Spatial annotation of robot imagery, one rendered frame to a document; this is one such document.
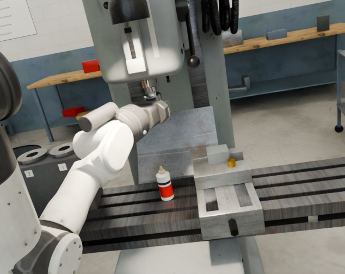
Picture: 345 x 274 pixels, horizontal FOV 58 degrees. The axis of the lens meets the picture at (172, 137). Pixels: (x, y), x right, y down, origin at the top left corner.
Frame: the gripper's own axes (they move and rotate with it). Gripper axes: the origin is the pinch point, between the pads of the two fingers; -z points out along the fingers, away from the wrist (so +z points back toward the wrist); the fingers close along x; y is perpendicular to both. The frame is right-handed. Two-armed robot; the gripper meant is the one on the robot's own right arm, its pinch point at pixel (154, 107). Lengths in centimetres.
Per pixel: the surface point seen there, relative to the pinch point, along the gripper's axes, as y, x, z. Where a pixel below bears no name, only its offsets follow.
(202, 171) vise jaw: 18.3, -11.7, 1.8
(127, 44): -18.0, -3.8, 12.3
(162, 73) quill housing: -10.1, -7.7, 6.2
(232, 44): 28, 80, -363
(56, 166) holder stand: 12.2, 28.6, 13.9
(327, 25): 25, -36, -393
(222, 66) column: -1.4, -6.5, -42.5
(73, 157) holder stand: 10.7, 23.9, 10.9
